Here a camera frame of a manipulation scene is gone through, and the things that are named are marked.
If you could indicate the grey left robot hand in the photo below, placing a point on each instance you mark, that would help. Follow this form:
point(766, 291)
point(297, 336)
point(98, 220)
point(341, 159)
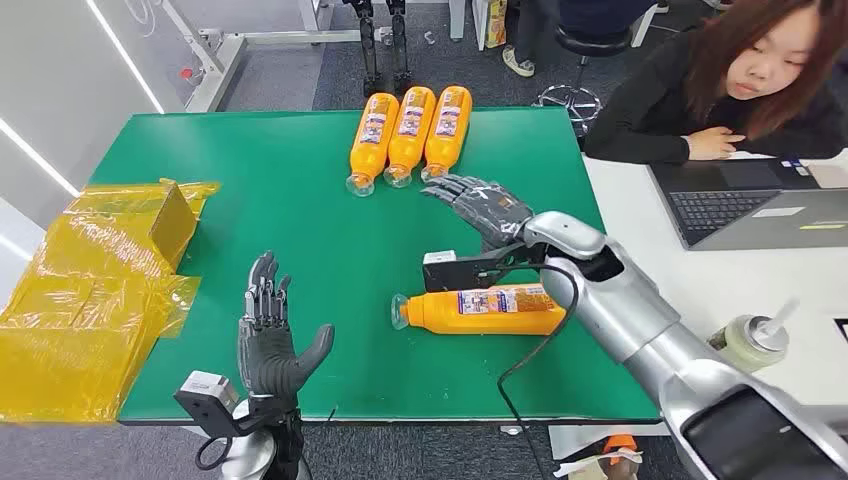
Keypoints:
point(265, 358)

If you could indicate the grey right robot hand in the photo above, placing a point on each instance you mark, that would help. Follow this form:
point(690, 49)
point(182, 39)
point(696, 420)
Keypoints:
point(493, 212)

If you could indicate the orange bottle with label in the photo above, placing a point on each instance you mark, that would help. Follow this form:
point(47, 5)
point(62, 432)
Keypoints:
point(370, 149)
point(407, 142)
point(437, 316)
point(445, 142)

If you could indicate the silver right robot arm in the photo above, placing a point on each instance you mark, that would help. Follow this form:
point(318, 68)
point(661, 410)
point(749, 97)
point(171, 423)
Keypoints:
point(636, 311)

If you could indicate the yellow film wrapped cardboard box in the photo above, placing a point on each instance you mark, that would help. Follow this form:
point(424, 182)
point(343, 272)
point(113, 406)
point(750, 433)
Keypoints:
point(93, 311)

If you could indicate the person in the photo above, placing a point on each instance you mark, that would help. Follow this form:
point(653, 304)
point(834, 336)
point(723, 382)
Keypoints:
point(649, 106)
point(523, 26)

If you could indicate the yellow printed carton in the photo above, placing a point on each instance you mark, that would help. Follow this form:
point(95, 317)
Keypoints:
point(495, 23)

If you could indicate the black robot leg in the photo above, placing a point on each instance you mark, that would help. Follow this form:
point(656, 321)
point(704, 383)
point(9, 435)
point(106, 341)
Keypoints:
point(399, 46)
point(368, 53)

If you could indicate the black stool with chrome base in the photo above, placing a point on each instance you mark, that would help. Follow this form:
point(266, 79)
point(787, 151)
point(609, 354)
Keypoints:
point(590, 41)

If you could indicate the grey laptop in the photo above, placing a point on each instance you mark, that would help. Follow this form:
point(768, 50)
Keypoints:
point(715, 205)

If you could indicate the person's hand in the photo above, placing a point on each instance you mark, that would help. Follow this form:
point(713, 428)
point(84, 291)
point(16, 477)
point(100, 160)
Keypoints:
point(712, 144)

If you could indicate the orange and white object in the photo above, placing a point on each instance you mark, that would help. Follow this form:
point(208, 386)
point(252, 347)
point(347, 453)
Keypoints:
point(613, 457)

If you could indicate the drink cup with straw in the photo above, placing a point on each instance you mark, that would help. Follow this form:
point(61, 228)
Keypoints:
point(745, 344)

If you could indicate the small red object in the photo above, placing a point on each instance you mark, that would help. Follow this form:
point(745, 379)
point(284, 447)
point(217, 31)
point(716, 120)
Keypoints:
point(187, 74)

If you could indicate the pale beige pad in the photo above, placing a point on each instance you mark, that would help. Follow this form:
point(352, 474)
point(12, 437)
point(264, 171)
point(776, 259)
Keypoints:
point(828, 175)

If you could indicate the black edged white object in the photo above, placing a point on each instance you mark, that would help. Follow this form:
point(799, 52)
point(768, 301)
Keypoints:
point(843, 329)

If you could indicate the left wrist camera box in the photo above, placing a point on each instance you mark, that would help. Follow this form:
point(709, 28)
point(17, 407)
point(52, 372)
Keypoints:
point(205, 391)

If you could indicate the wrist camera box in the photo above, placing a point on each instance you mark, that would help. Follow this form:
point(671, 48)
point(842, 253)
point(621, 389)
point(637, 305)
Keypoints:
point(205, 391)
point(450, 275)

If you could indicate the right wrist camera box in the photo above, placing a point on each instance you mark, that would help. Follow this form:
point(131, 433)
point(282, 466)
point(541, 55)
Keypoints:
point(450, 275)

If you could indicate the white metal frame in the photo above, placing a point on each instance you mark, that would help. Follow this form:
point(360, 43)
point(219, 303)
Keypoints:
point(222, 66)

